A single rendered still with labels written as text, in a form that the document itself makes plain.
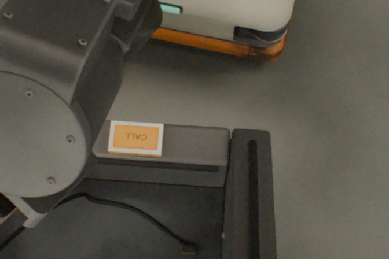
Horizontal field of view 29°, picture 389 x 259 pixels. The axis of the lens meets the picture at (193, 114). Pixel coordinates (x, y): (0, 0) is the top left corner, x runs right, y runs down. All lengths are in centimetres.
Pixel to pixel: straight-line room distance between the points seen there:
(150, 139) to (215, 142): 6
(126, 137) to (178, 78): 103
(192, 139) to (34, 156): 45
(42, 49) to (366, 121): 151
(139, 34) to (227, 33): 125
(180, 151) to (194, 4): 82
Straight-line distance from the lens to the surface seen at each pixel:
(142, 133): 72
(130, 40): 32
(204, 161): 72
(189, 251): 82
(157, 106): 173
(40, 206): 39
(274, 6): 151
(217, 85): 174
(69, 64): 27
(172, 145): 73
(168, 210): 84
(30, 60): 27
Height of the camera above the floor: 166
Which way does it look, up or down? 75 degrees down
